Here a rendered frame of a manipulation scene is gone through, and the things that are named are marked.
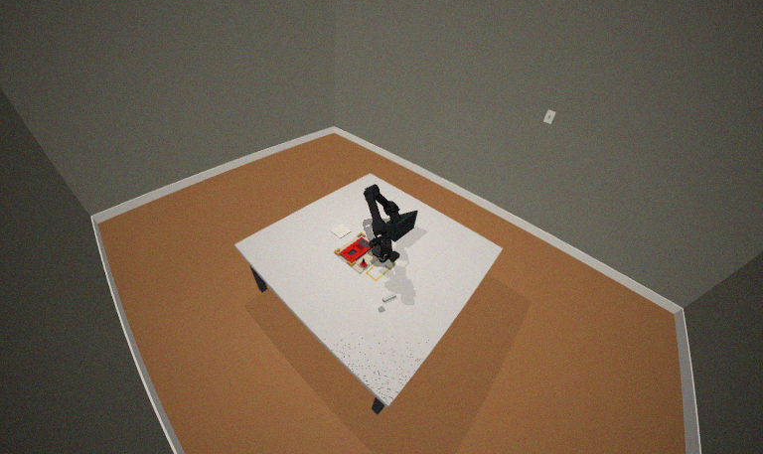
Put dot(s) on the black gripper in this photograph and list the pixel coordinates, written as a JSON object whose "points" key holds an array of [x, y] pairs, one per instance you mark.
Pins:
{"points": [[392, 257]]}

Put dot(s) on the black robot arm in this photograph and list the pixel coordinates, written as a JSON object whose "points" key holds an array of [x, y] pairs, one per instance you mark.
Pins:
{"points": [[372, 194]]}

